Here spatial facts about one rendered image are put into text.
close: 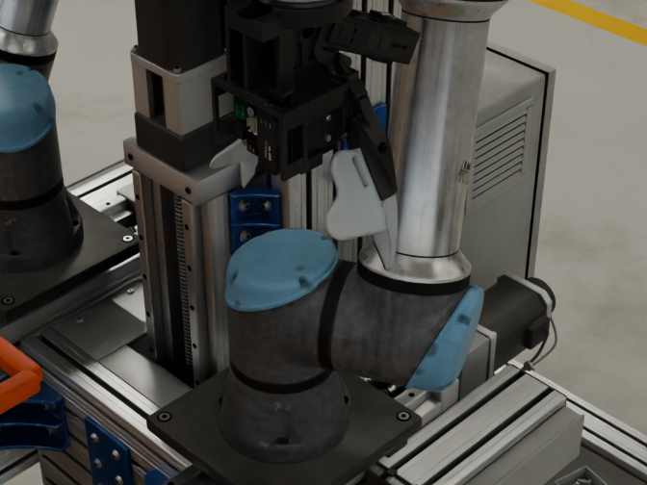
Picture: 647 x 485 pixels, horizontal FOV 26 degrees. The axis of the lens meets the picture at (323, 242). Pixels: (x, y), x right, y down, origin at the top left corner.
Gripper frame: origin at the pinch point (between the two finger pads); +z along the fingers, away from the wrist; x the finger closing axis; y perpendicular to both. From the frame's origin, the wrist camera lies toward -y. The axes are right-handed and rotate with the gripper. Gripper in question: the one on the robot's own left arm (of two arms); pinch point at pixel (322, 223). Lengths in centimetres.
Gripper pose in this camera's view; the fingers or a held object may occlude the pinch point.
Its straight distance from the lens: 104.8
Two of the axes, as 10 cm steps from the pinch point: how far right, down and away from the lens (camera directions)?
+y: -7.0, 4.1, -5.8
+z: 0.0, 8.2, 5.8
